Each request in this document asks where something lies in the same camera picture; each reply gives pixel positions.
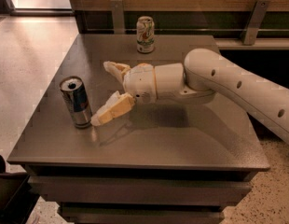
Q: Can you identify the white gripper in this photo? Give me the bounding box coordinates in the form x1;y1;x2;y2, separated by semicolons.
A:
90;61;185;126

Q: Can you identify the silver blue redbull can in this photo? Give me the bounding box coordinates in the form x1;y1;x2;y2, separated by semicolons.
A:
60;76;92;128

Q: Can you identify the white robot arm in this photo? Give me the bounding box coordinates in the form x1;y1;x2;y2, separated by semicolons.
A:
90;49;289;145

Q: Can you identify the white green soda can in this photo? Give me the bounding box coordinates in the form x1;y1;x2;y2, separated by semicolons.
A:
136;16;155;53

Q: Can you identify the orange fruit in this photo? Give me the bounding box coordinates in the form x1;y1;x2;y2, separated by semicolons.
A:
138;63;152;66

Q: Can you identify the grey drawer cabinet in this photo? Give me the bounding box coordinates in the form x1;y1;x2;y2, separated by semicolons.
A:
7;34;271;224

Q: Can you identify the left metal bracket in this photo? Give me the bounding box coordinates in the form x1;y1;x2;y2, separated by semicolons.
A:
110;0;125;35

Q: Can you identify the metal bracket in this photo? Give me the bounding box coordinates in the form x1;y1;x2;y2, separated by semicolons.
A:
241;0;270;46
110;0;125;35

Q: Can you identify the right metal bracket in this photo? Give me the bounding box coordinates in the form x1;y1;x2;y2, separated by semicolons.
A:
241;0;270;46

